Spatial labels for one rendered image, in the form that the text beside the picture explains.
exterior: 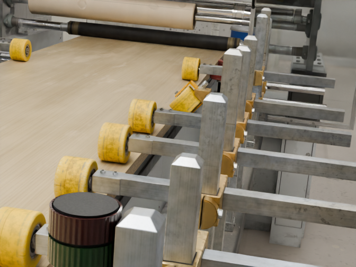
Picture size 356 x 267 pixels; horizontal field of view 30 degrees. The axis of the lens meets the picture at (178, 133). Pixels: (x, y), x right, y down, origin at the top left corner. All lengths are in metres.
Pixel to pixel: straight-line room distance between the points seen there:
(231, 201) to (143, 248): 0.56
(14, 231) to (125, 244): 0.37
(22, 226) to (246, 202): 0.38
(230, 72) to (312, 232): 2.34
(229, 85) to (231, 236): 0.46
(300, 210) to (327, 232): 2.47
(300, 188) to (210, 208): 2.20
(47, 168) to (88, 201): 0.78
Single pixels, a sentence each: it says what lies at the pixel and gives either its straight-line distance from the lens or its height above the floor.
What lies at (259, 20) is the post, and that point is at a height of 1.14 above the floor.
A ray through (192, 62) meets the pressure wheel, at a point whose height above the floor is 0.97.
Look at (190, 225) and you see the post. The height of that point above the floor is 1.02.
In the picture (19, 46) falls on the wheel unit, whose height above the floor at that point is 0.96.
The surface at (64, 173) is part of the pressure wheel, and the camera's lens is 1.12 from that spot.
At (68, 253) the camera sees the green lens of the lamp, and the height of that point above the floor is 1.09.
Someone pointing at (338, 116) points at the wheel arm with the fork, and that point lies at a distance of 1.82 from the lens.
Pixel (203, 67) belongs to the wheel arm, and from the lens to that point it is 2.32.
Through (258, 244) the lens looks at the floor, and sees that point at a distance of 3.29.
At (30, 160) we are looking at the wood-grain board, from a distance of 1.38.
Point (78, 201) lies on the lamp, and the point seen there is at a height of 1.13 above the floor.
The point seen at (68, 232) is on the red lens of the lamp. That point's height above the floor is 1.11.
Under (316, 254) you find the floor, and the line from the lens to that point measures 3.28.
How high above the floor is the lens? 1.33
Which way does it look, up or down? 15 degrees down
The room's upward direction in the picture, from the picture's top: 5 degrees clockwise
